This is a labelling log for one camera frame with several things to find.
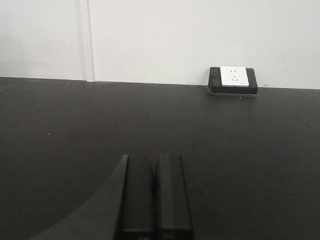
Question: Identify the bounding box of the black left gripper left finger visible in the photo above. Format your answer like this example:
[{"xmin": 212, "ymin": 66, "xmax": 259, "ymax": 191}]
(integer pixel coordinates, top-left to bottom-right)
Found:
[{"xmin": 114, "ymin": 155, "xmax": 155, "ymax": 240}]

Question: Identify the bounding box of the white power outlet black base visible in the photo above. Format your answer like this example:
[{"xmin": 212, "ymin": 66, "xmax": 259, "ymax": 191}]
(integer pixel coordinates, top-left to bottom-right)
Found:
[{"xmin": 208, "ymin": 66, "xmax": 258, "ymax": 95}]

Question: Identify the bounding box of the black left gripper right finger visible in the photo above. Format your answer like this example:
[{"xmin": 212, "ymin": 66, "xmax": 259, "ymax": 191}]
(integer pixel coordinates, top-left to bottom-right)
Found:
[{"xmin": 154, "ymin": 154, "xmax": 194, "ymax": 240}]

